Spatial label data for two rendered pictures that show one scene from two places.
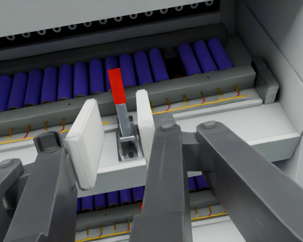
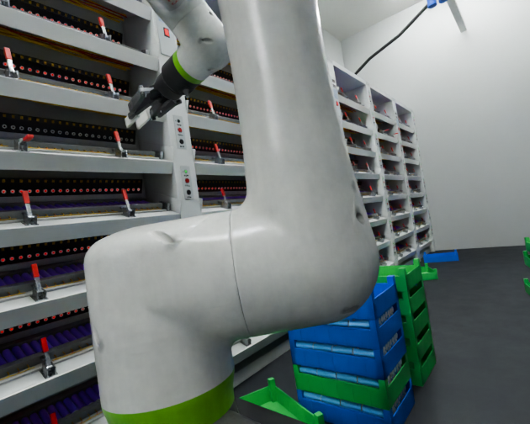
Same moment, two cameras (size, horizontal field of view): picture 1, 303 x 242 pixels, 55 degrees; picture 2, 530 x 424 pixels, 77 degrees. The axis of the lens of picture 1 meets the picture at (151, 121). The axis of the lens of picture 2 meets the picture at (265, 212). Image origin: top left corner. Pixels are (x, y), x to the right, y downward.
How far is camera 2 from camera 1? 104 cm
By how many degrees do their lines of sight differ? 58
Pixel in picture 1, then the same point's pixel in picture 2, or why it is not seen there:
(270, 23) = (156, 140)
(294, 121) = (170, 159)
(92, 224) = (94, 209)
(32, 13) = (101, 106)
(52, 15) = (105, 108)
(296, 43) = (165, 138)
